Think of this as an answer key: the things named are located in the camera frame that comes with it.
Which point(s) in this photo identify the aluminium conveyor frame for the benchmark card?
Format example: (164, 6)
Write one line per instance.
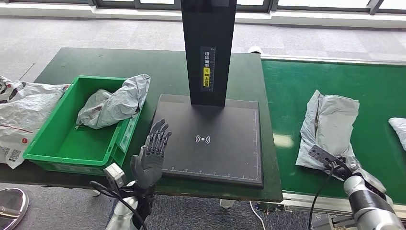
(317, 201)

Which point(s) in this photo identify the white table foot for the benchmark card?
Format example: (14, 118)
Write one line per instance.
(227, 204)

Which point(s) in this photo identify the white conveyor roller cap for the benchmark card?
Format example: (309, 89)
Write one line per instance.
(255, 49)

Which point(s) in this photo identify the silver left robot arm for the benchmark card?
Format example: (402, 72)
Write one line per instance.
(122, 216)

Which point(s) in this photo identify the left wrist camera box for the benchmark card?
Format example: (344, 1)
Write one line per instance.
(115, 176)

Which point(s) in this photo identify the black inbound scanning machine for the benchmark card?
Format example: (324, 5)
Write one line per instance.
(215, 152)

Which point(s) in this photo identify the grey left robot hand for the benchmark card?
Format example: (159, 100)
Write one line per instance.
(149, 165)

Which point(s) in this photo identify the round chrome disc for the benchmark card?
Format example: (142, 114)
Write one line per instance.
(11, 208)

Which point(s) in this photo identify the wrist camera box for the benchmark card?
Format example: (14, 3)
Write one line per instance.
(115, 176)
(323, 157)

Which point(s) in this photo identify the green conveyor belt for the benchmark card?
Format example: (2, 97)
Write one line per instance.
(285, 95)

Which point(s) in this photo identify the large white printed bag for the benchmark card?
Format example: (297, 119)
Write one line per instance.
(22, 111)

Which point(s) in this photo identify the grey parcel bag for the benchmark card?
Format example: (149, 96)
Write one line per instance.
(333, 123)
(117, 104)

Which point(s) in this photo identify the dark green table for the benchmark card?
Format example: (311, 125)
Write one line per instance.
(127, 63)

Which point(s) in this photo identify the grey parcel with red print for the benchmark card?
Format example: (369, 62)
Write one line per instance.
(399, 131)

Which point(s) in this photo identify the green plastic crate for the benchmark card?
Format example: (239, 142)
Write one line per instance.
(63, 146)

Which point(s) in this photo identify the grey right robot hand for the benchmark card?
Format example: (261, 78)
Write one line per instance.
(352, 163)

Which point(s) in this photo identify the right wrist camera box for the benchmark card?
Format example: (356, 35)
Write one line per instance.
(323, 157)

